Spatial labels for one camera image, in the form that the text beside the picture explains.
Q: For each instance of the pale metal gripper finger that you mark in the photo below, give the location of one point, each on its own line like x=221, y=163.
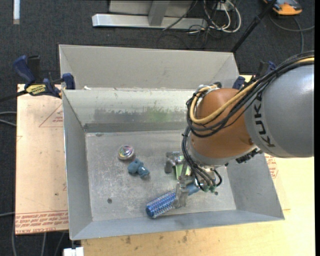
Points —
x=178, y=197
x=185, y=197

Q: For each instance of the blue rounded object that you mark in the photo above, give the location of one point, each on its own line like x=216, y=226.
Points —
x=194, y=189

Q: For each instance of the blue ribbed cylinder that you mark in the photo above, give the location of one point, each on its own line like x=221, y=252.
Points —
x=161, y=203

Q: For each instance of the light green object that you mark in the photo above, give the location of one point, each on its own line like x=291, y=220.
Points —
x=179, y=168

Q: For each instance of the grey curved plastic object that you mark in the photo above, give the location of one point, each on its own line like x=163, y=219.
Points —
x=170, y=162

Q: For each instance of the blue toy animal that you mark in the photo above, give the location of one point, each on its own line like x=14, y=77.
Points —
x=138, y=170

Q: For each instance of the grey metal bin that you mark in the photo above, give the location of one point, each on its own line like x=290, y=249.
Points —
x=125, y=192

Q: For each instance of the multicolour shiny round disc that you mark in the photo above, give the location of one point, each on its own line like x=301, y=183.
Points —
x=125, y=152

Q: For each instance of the brown cardboard board red print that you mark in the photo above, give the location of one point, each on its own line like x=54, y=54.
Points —
x=40, y=155

